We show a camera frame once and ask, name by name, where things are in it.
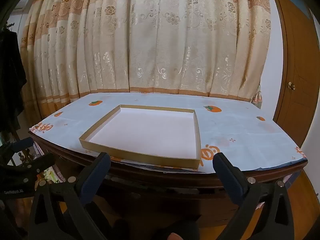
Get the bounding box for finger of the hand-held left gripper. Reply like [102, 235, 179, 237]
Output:
[0, 139, 34, 157]
[6, 152, 56, 180]

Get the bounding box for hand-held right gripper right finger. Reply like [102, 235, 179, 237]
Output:
[212, 152, 294, 240]

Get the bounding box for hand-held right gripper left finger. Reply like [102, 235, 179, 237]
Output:
[29, 152, 112, 240]

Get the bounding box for shallow gold cardboard box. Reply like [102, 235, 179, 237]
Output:
[79, 104, 201, 169]

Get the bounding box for persimmon print tablecloth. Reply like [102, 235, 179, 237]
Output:
[29, 92, 308, 174]

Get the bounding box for dark wooden desk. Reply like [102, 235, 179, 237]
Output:
[29, 130, 308, 240]

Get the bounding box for dark hanging clothes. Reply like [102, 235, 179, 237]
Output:
[0, 22, 27, 132]

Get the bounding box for curtain tassel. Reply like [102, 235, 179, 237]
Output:
[251, 80, 262, 110]

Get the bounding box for brown wooden door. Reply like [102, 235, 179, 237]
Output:
[272, 0, 320, 150]

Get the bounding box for beige floral curtain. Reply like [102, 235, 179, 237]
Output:
[20, 0, 272, 120]

